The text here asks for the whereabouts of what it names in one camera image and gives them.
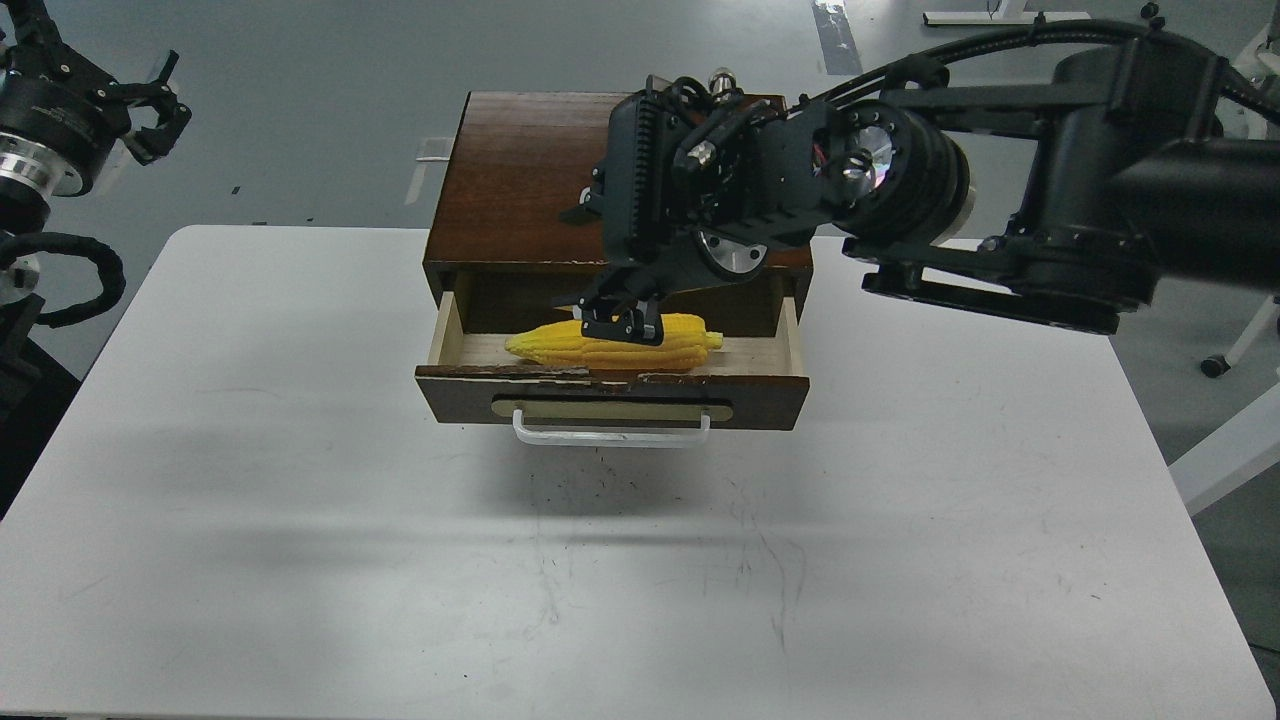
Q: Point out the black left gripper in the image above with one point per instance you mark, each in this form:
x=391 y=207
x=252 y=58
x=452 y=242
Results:
x=59 y=120

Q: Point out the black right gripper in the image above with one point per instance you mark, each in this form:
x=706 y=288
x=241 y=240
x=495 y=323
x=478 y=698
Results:
x=749 y=180

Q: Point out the yellow corn cob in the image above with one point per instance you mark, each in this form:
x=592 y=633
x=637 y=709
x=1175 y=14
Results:
x=687 y=344

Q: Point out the wooden drawer with white handle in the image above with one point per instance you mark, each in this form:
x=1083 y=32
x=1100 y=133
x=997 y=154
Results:
x=750 y=383

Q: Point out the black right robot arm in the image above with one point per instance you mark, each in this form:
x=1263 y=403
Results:
x=1051 y=175

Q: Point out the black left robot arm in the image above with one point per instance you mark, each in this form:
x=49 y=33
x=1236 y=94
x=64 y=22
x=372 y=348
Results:
x=24 y=214

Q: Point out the dark wooden cabinet box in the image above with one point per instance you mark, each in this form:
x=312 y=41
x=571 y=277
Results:
x=497 y=241

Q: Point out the grey floor tape strip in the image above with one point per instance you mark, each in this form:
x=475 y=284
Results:
x=837 y=43

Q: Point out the white desk leg base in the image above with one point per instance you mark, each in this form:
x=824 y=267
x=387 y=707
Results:
x=999 y=14

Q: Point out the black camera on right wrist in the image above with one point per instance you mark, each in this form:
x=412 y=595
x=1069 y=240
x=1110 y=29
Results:
x=643 y=133

